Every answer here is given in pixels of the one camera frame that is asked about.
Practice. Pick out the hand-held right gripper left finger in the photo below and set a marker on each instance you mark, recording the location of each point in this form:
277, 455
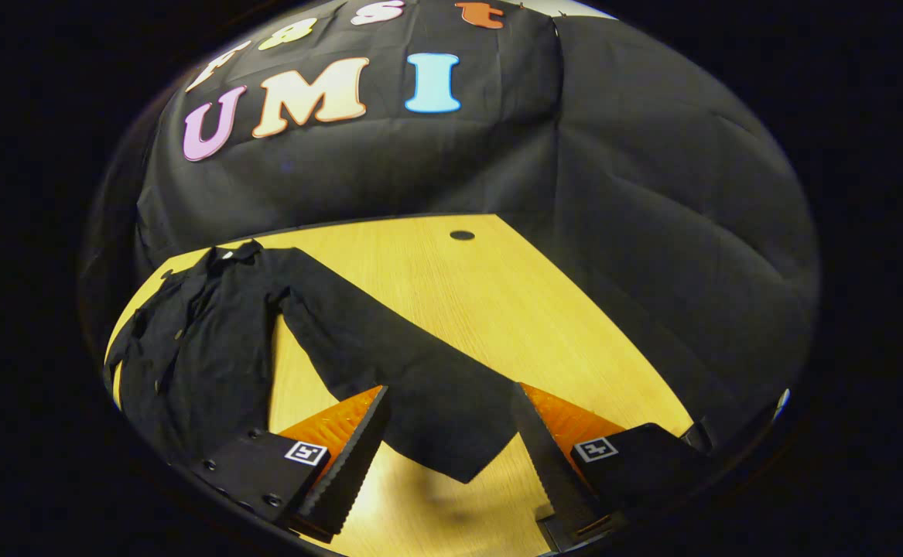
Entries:
350, 472

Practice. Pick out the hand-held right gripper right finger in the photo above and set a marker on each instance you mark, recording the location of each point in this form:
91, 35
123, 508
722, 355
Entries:
552, 472

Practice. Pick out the black button shirt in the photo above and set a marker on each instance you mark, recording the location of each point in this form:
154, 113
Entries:
358, 340

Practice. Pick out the black backdrop cloth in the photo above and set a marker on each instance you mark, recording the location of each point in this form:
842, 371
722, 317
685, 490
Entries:
652, 193

